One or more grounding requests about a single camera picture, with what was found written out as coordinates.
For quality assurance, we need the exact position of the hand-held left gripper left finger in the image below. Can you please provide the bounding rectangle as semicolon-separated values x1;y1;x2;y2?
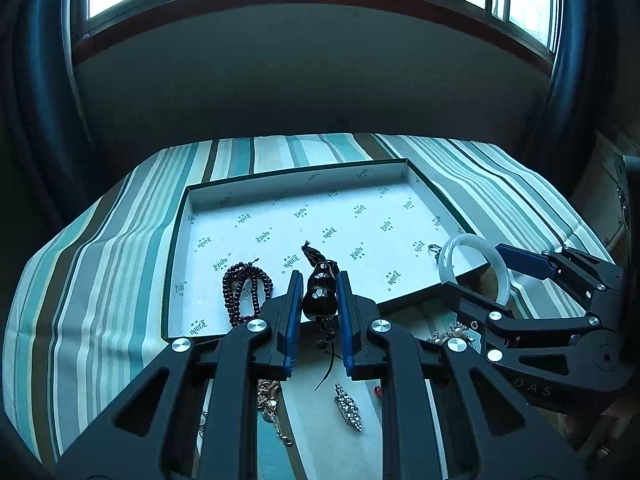
52;270;306;480

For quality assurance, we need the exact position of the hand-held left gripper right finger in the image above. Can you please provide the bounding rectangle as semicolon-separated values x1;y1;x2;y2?
336;271;587;480

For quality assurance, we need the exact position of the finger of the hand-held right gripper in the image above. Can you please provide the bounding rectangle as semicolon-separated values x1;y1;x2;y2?
494;242;624;319
441;281;602;362

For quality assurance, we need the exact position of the pearl rhinestone brooch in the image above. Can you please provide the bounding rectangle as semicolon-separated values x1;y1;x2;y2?
426;322;481;353

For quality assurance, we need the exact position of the black gourd pendant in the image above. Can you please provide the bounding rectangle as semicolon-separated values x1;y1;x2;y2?
300;241;346;392

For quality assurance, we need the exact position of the white jade bangle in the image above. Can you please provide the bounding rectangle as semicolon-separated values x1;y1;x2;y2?
438;233;511;306

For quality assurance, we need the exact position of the rhinestone bracelet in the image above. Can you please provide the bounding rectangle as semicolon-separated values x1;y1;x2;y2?
334;383;364;433

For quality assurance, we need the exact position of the white printed shallow box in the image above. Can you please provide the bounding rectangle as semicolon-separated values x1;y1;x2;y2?
161;158;496;341

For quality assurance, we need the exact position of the wooden cabinet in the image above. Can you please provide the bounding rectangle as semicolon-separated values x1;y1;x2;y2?
570;120;640;263

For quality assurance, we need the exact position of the dark blue curtain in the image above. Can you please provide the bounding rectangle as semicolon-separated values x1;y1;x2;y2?
0;0;96;231
520;0;603;181

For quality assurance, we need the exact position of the striped tablecloth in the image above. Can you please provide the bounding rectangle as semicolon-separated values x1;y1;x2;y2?
0;132;613;480

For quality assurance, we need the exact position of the dark red bead bracelet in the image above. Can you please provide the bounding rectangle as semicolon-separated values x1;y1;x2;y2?
221;258;275;328

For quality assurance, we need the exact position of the window with dark frame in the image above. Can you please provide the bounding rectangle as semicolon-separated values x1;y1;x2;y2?
70;0;563;67

